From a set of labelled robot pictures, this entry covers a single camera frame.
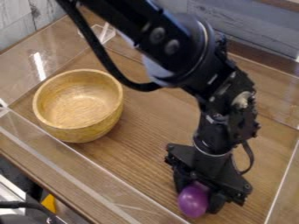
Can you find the purple toy eggplant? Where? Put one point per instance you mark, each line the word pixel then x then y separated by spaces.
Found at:
pixel 194 200

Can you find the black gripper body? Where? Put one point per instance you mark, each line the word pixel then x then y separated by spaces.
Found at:
pixel 214 170

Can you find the clear acrylic corner bracket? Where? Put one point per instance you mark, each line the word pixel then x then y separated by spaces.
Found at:
pixel 98 33

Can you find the yellow label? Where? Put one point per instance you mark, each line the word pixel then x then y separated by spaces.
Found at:
pixel 49 203

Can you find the brown wooden bowl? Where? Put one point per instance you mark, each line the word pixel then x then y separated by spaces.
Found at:
pixel 78 105

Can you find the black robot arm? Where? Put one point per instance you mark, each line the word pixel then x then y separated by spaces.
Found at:
pixel 186 57

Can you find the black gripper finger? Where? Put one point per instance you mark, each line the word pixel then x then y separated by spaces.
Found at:
pixel 218 200
pixel 182 180

